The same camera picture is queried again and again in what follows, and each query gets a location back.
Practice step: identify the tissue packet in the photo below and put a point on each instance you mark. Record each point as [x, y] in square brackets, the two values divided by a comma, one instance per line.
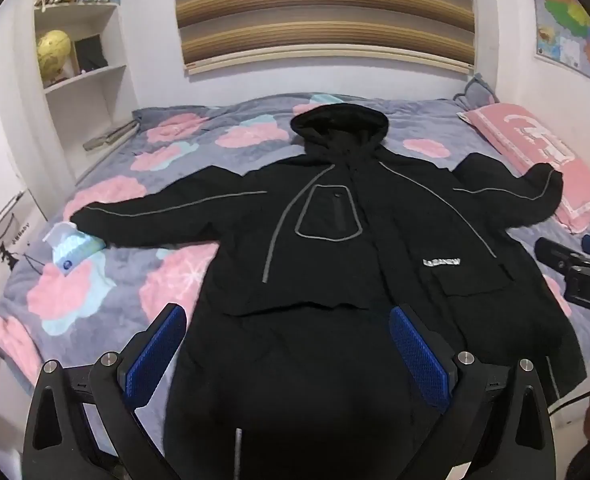
[75, 250]

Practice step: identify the striped window blind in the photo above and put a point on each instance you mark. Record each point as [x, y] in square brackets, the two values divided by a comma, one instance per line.
[325, 10]

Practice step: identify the black hooded jacket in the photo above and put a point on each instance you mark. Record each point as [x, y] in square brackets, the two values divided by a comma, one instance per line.
[325, 260]

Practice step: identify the white bookshelf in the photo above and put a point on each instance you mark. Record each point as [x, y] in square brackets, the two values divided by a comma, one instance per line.
[110, 85]

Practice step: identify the grey pillow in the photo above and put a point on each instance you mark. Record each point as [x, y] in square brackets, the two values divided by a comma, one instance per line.
[477, 92]

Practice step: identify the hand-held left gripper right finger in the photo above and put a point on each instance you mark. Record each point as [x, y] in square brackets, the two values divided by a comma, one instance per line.
[419, 355]

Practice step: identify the pink pillow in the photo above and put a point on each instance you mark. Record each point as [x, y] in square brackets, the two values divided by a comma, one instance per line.
[540, 160]

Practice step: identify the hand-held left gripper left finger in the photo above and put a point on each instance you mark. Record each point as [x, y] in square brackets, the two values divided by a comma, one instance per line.
[156, 355]

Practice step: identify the grey floral blanket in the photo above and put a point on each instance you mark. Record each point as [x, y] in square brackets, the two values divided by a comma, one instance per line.
[140, 270]

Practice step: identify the stack of flat books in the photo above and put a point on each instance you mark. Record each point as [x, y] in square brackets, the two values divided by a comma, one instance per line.
[110, 135]

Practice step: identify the black picture frame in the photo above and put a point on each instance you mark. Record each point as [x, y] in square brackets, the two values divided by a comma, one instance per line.
[91, 52]

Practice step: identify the yellow globe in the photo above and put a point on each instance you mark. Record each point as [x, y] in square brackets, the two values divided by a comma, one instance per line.
[54, 52]

